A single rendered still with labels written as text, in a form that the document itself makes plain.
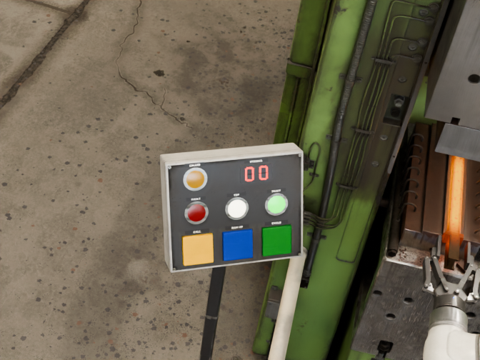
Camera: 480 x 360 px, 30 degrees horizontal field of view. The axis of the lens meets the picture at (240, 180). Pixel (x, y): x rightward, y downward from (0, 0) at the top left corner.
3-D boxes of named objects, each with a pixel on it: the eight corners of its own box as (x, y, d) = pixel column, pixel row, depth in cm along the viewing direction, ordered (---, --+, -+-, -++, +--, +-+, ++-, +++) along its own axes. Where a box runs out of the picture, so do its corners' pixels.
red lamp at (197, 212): (203, 225, 215) (205, 213, 212) (184, 221, 216) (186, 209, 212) (206, 216, 217) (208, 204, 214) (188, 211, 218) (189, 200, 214)
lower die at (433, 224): (472, 261, 237) (482, 241, 231) (398, 244, 238) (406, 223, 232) (476, 152, 265) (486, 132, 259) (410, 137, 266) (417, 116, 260)
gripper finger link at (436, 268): (446, 299, 220) (441, 299, 219) (432, 263, 227) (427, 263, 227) (451, 290, 217) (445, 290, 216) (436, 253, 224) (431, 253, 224)
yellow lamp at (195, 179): (202, 192, 213) (203, 179, 209) (183, 187, 213) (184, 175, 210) (205, 183, 215) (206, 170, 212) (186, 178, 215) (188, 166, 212)
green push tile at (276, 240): (291, 253, 224) (291, 225, 221) (262, 257, 222) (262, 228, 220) (289, 250, 226) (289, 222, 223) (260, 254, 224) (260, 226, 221)
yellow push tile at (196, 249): (213, 262, 219) (212, 234, 217) (183, 266, 217) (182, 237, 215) (212, 260, 221) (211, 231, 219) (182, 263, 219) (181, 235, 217)
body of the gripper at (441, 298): (427, 320, 217) (429, 289, 223) (461, 328, 216) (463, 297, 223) (435, 302, 211) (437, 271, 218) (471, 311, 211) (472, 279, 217)
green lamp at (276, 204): (283, 216, 220) (286, 205, 217) (264, 212, 220) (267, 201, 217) (285, 207, 222) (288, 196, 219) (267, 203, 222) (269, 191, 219)
